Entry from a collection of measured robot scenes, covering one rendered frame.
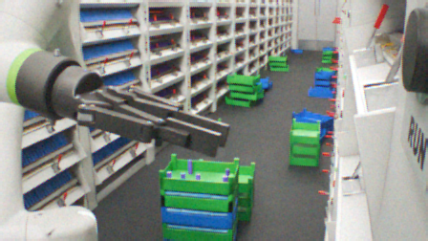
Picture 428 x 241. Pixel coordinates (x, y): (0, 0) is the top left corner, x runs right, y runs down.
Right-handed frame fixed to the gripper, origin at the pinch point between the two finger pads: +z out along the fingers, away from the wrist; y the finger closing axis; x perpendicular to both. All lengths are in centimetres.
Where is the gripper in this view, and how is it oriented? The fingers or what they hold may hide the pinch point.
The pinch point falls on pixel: (197, 133)
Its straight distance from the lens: 48.2
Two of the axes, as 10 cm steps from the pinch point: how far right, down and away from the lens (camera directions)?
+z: 9.3, 2.9, -2.3
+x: 2.0, -9.2, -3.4
